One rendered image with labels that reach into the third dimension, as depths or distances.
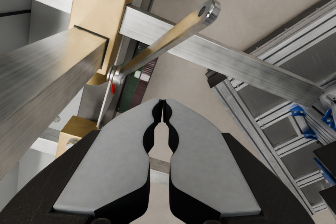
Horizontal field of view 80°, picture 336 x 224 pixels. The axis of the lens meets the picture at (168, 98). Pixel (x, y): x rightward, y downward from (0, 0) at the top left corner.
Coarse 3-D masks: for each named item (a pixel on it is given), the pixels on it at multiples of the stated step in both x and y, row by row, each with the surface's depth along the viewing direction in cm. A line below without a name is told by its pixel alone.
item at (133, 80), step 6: (144, 48) 39; (132, 72) 41; (138, 72) 41; (132, 78) 42; (138, 78) 42; (132, 84) 43; (126, 90) 43; (132, 90) 43; (126, 96) 44; (126, 102) 45; (120, 108) 45; (126, 108) 45
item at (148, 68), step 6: (144, 66) 41; (150, 66) 41; (144, 72) 41; (150, 72) 41; (144, 78) 42; (138, 84) 43; (144, 84) 43; (138, 90) 43; (144, 90) 43; (138, 96) 44; (132, 102) 45; (138, 102) 45
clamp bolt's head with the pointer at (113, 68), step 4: (112, 64) 25; (112, 68) 26; (108, 72) 25; (112, 72) 25; (108, 76) 25; (112, 76) 25; (108, 80) 26; (112, 84) 30; (112, 88) 33; (112, 92) 36
